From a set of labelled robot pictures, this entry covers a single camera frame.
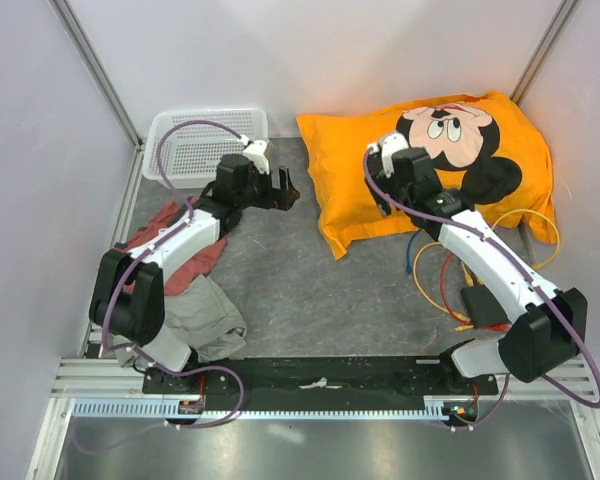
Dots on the red cloth garment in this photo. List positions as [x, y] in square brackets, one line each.
[200, 264]

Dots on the grey slotted cable duct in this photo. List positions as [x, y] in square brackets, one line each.
[172, 409]

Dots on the white perforated plastic basket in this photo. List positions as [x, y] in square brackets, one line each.
[191, 154]

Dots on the grey cloth garment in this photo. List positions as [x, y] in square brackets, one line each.
[200, 325]

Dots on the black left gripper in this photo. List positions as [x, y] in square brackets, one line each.
[282, 198]

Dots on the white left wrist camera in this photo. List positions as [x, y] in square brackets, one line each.
[255, 152]

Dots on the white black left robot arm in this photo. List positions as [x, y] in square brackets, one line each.
[128, 299]

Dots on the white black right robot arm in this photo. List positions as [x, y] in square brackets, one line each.
[547, 323]

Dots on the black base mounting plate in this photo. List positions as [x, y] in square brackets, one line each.
[406, 375]

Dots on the black network switch box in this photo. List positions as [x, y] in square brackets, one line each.
[482, 307]

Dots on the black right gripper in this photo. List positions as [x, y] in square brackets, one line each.
[383, 183]

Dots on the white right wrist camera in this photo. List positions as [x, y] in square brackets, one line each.
[382, 152]

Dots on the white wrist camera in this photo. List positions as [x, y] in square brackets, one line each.
[382, 152]
[255, 152]

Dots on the orange Mickey Mouse pillow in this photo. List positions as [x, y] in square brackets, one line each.
[483, 146]

